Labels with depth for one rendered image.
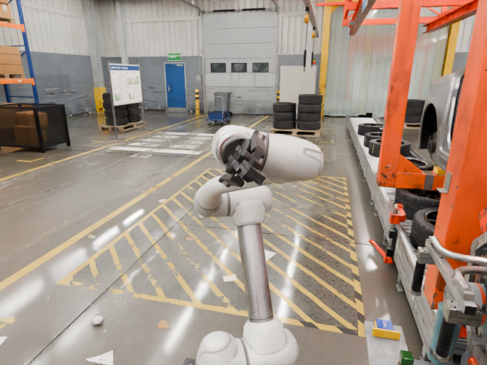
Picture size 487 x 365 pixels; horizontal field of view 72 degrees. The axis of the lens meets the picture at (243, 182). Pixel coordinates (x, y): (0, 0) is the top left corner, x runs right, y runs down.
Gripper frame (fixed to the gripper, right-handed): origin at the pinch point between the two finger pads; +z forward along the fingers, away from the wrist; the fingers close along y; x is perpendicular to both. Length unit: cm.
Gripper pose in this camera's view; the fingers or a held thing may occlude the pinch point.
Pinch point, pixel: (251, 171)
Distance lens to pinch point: 53.0
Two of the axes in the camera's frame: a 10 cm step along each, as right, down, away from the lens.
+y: -5.9, 8.0, 1.1
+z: 1.3, 2.3, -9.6
